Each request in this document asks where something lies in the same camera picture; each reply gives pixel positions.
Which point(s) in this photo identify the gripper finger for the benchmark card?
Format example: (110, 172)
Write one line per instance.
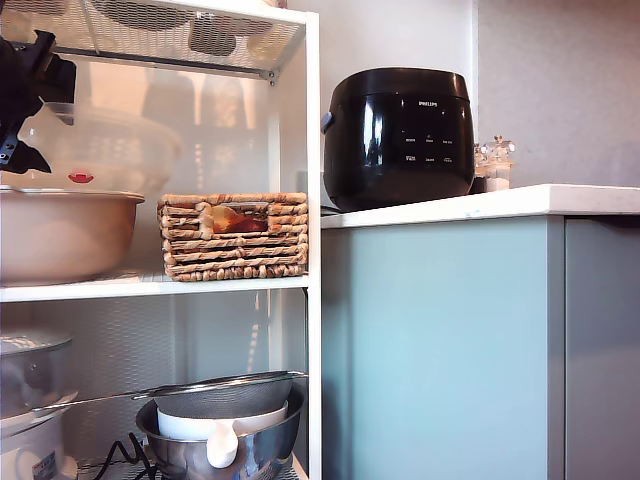
(20, 157)
(62, 82)

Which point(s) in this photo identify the clear plastic microwave lid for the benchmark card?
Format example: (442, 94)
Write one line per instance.
(125, 150)

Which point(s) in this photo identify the glass pot lid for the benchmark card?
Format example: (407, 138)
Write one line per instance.
(30, 342)

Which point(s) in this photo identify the white metal shelf unit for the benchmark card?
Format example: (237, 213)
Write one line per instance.
(314, 300)

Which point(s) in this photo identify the large beige bowl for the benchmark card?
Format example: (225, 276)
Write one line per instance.
(65, 240)

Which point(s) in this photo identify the dark square container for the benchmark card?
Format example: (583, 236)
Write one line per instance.
(212, 37)

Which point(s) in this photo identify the pale round cup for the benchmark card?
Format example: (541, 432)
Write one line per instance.
(259, 45)

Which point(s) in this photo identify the yellow fruit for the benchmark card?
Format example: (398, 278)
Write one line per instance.
(223, 217)

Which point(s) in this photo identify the steel pot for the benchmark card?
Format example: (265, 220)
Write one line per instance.
(30, 380)

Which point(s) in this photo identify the red apple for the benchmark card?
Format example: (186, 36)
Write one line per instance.
(250, 225)

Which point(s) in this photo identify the woven wicker basket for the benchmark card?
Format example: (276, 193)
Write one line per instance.
(235, 255)

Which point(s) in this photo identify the white electric cooker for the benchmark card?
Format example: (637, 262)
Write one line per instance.
(25, 450)

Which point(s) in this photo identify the metal mesh sieve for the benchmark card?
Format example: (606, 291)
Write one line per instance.
(225, 400)

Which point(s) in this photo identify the black Philips rice cooker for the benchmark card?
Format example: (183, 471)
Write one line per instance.
(380, 165)

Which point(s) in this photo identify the steel mixing bowl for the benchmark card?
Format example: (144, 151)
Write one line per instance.
(250, 450)

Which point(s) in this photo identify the clear pepper mill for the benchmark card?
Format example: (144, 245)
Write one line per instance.
(480, 165)

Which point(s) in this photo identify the clear salt mill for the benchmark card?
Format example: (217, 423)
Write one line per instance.
(499, 170)

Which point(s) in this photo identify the grey-blue kitchen cabinet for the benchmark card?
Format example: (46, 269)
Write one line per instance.
(440, 350)

